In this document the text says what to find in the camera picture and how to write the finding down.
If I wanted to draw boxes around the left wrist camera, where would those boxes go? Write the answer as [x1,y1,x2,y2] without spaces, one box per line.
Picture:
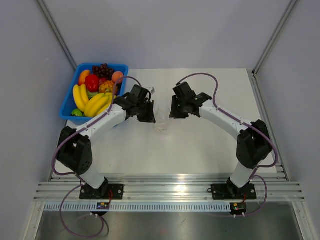
[146,87,156,95]

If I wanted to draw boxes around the green lime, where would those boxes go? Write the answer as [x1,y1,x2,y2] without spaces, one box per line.
[70,108,84,117]

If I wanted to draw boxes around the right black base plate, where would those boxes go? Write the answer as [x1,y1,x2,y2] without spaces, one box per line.
[207,183,257,200]

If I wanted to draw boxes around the right yellow banana bunch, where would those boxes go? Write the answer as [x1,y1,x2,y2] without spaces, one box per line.
[84,92,113,118]

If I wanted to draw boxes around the aluminium rail frame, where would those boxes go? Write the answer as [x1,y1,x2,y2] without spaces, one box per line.
[31,176,305,213]

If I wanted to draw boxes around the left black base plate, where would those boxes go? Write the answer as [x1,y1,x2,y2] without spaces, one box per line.
[79,184,124,200]

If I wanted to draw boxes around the spiky orange fruit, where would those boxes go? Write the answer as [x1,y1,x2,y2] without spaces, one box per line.
[98,80,118,94]

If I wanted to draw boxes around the clear zip top bag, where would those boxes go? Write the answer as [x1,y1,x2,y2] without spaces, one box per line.
[153,106,171,135]

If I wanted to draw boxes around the red bell pepper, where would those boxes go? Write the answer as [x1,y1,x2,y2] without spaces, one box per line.
[85,74,100,93]

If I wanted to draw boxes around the orange mango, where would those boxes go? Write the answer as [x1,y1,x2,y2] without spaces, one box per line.
[78,70,91,86]

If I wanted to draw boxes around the yellow banana bunch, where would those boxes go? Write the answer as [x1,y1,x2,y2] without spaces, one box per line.
[84,92,113,118]
[72,84,89,112]

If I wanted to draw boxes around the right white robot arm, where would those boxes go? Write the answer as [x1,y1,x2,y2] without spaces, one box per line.
[169,82,273,198]

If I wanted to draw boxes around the blue plastic bin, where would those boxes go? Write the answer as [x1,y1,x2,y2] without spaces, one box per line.
[59,62,129,126]

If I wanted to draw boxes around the small circuit board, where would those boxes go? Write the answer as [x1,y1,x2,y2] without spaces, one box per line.
[230,202,247,216]
[96,202,110,211]

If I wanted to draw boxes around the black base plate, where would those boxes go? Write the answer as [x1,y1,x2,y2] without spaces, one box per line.
[79,184,124,200]
[207,183,257,200]

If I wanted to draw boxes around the dark purple grapes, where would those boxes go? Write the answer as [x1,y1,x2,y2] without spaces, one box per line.
[92,63,115,79]

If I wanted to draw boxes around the right small circuit board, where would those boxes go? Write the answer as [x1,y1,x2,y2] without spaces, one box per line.
[230,202,247,216]

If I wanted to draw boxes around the left small circuit board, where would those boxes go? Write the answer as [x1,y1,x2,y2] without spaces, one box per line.
[96,202,110,211]

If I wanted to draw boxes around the left yellow banana bunch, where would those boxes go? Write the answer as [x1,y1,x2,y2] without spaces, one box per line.
[72,84,89,112]

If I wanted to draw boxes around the orange peach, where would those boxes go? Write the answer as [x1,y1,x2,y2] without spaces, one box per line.
[111,71,124,83]

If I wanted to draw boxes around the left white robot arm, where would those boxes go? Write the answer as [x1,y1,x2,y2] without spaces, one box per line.
[51,84,156,199]

